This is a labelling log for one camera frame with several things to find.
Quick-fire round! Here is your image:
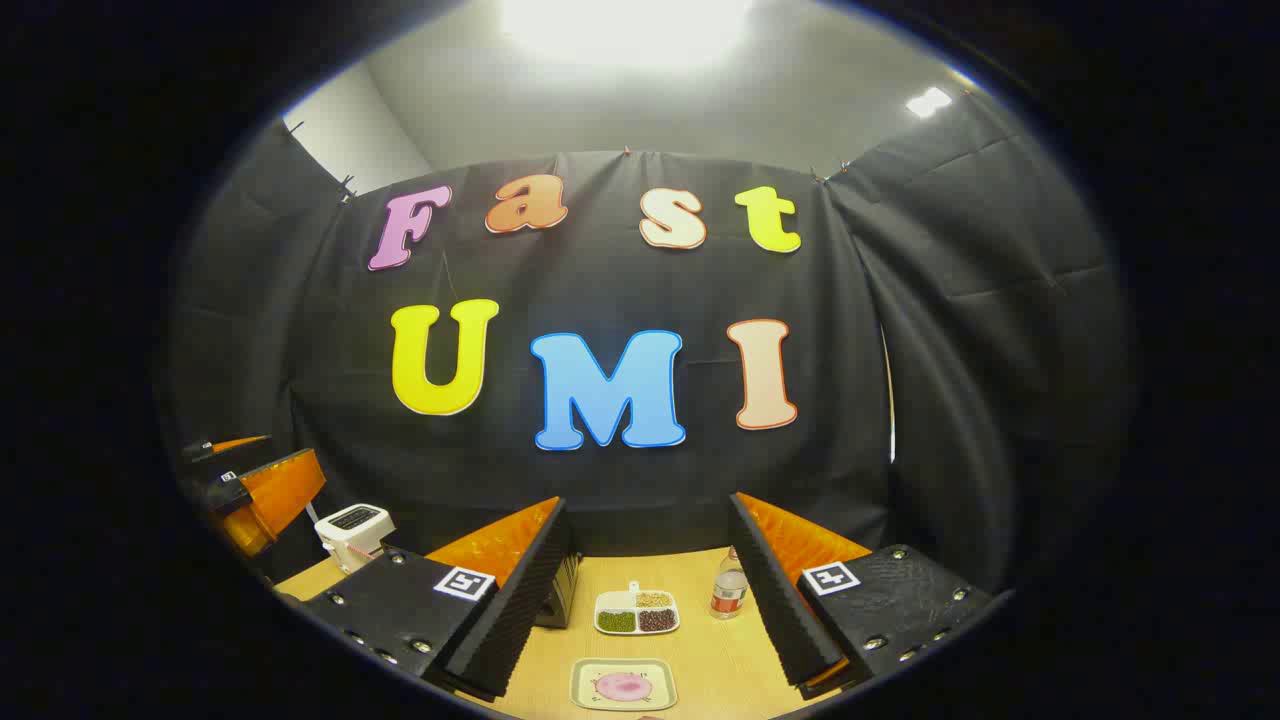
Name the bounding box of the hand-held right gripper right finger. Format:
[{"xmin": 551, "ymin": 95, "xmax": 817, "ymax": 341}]
[{"xmin": 728, "ymin": 492, "xmax": 993, "ymax": 699}]

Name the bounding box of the clear plastic water bottle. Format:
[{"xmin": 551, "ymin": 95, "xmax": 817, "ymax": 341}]
[{"xmin": 711, "ymin": 547, "xmax": 749, "ymax": 620}]

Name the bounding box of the pink food piece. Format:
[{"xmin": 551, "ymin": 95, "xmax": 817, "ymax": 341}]
[{"xmin": 592, "ymin": 672, "xmax": 653, "ymax": 703}]

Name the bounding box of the square cream plate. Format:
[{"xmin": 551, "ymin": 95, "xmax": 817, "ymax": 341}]
[{"xmin": 570, "ymin": 658, "xmax": 679, "ymax": 713}]

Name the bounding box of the large ceiling light panel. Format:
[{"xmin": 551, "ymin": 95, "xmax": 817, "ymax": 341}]
[{"xmin": 498, "ymin": 0, "xmax": 753, "ymax": 63}]

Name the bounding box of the black electric oven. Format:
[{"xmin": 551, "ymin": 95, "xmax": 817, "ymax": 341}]
[{"xmin": 535, "ymin": 553, "xmax": 581, "ymax": 629}]

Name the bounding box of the black backdrop cloth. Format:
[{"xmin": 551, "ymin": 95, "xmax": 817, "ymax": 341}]
[{"xmin": 165, "ymin": 95, "xmax": 1136, "ymax": 601}]

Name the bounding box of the white toaster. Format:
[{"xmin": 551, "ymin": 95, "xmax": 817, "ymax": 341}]
[{"xmin": 314, "ymin": 504, "xmax": 396, "ymax": 576}]

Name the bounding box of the divided white bean dish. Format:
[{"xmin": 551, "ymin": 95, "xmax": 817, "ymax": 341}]
[{"xmin": 594, "ymin": 582, "xmax": 681, "ymax": 637}]

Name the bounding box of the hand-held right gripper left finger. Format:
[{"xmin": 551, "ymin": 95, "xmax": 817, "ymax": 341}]
[{"xmin": 298, "ymin": 497, "xmax": 573, "ymax": 699}]

